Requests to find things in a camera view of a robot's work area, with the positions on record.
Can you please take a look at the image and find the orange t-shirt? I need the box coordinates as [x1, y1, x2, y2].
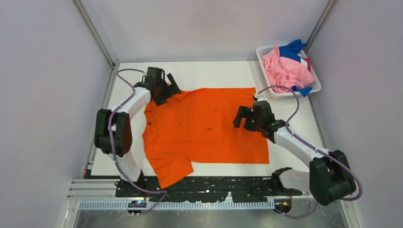
[143, 87, 269, 189]

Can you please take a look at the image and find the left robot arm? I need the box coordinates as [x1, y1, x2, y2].
[94, 67, 181, 197]

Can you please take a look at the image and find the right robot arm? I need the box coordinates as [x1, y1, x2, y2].
[233, 100, 359, 206]

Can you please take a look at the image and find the pink t-shirt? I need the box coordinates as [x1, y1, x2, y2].
[260, 46, 315, 94]

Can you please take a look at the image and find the blue t-shirt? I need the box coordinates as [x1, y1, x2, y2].
[279, 39, 312, 97]

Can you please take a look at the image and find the red garment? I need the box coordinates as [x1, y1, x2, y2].
[303, 57, 312, 72]

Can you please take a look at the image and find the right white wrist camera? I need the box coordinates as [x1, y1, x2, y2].
[253, 93, 267, 102]

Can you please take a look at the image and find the aluminium frame rail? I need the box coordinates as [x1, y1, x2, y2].
[73, 0, 119, 67]

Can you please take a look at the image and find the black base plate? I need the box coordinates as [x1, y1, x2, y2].
[115, 176, 303, 203]

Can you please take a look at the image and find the white slotted cable duct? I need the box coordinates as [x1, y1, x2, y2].
[78, 199, 275, 210]

